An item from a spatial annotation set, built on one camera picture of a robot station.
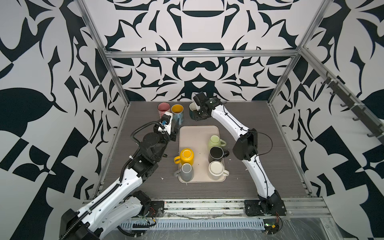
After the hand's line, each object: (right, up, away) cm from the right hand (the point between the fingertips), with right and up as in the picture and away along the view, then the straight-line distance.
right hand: (197, 114), depth 95 cm
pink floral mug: (-23, +5, +10) cm, 26 cm away
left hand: (-12, -1, -28) cm, 30 cm away
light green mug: (+10, -15, -7) cm, 20 cm away
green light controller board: (+34, -53, -24) cm, 67 cm away
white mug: (+10, -29, -16) cm, 35 cm away
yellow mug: (-6, -23, -13) cm, 27 cm away
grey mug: (-6, -30, -18) cm, 36 cm away
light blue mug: (-13, +3, +8) cm, 16 cm away
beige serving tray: (0, -16, +4) cm, 16 cm away
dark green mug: (-3, +5, 0) cm, 6 cm away
